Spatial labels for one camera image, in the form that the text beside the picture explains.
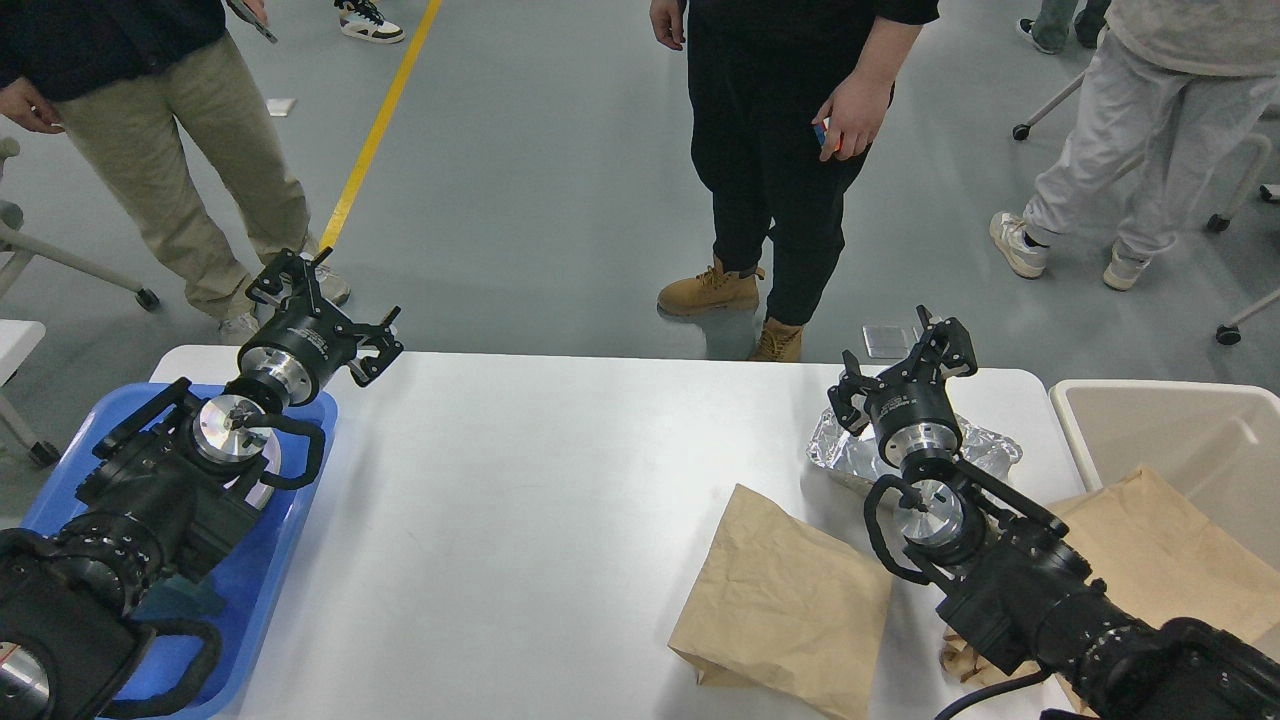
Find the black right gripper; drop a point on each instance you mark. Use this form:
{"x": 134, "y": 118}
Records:
{"x": 913, "y": 419}

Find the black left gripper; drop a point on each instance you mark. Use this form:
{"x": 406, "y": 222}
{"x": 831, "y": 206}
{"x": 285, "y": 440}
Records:
{"x": 299, "y": 347}

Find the pink plate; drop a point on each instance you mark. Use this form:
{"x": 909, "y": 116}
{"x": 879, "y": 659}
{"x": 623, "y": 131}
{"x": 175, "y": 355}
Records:
{"x": 260, "y": 494}

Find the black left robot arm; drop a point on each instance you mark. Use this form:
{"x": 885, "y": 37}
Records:
{"x": 180, "y": 483}

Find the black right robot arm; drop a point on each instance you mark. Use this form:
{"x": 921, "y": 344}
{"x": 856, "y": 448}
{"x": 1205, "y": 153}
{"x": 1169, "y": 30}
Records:
{"x": 1013, "y": 588}

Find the aluminium foil tray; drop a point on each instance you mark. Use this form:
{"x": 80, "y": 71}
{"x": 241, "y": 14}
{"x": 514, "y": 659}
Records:
{"x": 857, "y": 465}

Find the flat brown paper bag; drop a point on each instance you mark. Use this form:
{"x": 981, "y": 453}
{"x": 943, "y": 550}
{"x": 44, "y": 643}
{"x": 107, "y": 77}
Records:
{"x": 780, "y": 604}

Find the white sneaker top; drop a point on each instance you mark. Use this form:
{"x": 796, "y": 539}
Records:
{"x": 364, "y": 20}

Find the person in black clothes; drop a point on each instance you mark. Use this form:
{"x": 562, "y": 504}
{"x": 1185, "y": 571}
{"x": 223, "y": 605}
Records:
{"x": 759, "y": 74}

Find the crumpled brown paper ball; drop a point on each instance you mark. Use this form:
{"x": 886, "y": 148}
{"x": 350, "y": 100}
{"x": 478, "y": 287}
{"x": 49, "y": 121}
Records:
{"x": 963, "y": 662}

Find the person in khaki trousers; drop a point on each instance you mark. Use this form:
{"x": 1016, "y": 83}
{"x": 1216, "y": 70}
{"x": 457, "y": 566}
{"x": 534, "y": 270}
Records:
{"x": 126, "y": 81}

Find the large brown paper bag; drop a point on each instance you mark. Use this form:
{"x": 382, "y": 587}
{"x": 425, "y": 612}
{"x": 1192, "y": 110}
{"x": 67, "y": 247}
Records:
{"x": 1162, "y": 558}

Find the white chair legs left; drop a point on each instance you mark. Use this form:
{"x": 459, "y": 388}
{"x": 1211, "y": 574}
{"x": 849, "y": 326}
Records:
{"x": 20, "y": 338}

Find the blue mug yellow inside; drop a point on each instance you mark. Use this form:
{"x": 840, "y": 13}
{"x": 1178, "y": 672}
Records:
{"x": 179, "y": 598}

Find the beige plastic bin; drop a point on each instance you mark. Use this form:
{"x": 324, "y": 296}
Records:
{"x": 1216, "y": 444}

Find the person in grey sweatpants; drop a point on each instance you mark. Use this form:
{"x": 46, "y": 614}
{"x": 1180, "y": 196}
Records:
{"x": 1179, "y": 83}

